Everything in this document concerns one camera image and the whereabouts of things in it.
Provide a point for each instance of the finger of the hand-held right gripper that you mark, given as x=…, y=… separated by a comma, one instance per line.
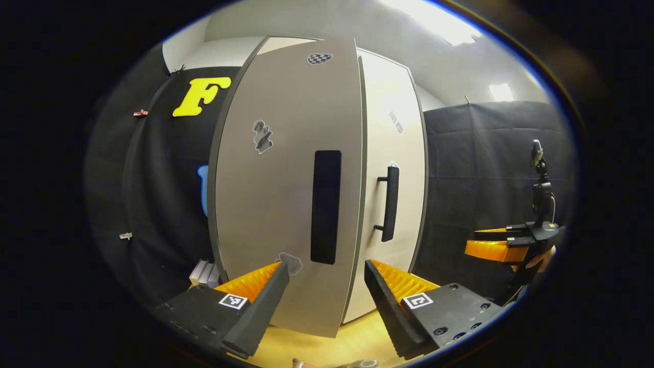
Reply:
x=490, y=250
x=498, y=235

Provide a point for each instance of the black tripod stand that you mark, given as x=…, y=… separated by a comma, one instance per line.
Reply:
x=542, y=194

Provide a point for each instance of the long ceiling light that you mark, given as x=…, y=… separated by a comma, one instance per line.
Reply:
x=439, y=20

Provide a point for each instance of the small ceiling light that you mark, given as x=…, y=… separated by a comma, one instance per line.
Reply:
x=500, y=92

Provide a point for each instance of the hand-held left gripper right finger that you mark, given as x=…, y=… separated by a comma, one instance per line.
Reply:
x=391, y=312

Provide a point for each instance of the white cabinet door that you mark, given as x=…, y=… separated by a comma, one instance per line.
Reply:
x=276, y=204
x=409, y=204

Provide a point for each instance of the black clip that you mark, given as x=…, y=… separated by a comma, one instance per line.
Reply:
x=178, y=69

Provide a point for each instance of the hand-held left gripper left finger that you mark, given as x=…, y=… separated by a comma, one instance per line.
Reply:
x=260, y=312

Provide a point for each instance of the red clip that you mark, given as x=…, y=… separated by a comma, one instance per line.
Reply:
x=140, y=113

